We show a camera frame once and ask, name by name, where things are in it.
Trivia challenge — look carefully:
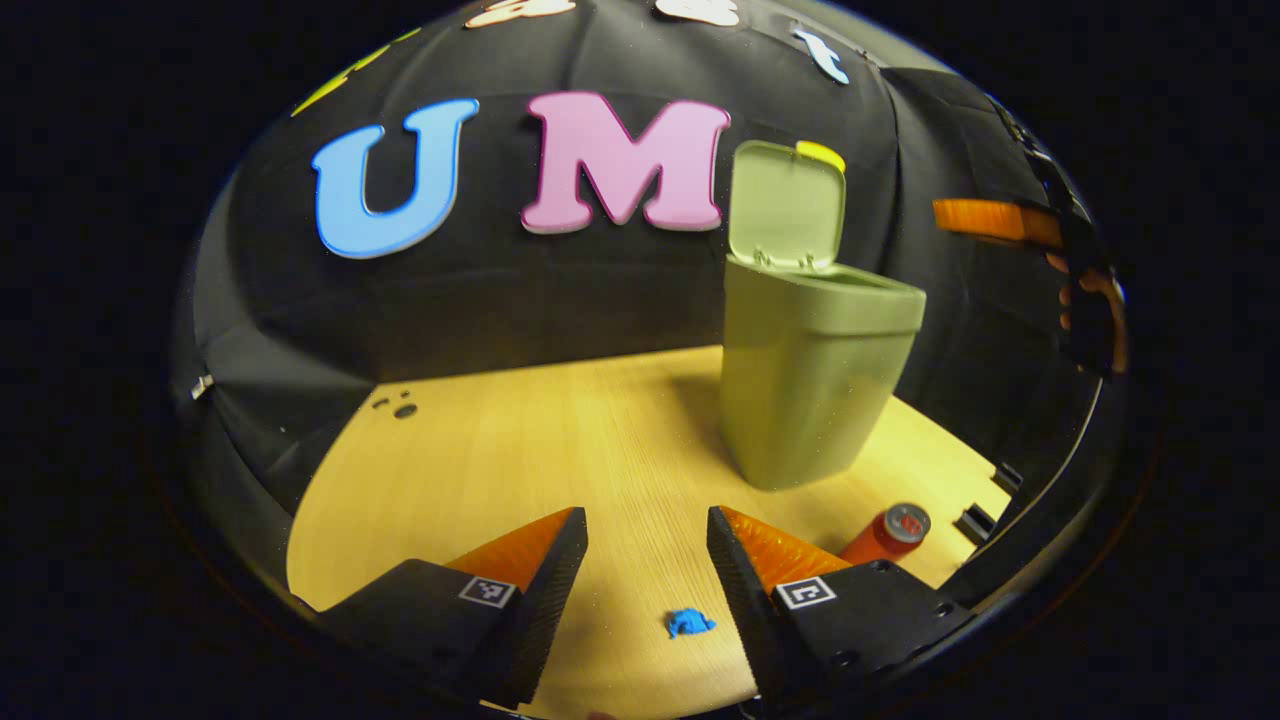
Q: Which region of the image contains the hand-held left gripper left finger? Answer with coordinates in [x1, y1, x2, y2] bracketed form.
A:
[315, 507, 589, 711]

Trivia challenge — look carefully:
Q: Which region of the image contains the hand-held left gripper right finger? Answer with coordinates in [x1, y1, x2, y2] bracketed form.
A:
[706, 505, 977, 715]

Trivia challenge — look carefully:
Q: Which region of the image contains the red pop can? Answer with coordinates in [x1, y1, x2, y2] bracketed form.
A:
[838, 502, 933, 567]

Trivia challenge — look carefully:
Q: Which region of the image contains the green desktop garbage bin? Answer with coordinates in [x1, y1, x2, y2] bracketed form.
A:
[719, 140, 928, 492]

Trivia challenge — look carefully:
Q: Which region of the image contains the wooden desktop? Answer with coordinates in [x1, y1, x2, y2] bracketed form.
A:
[287, 345, 1014, 719]

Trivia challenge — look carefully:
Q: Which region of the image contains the black backdrop cloth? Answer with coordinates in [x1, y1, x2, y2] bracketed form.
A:
[170, 0, 1126, 601]

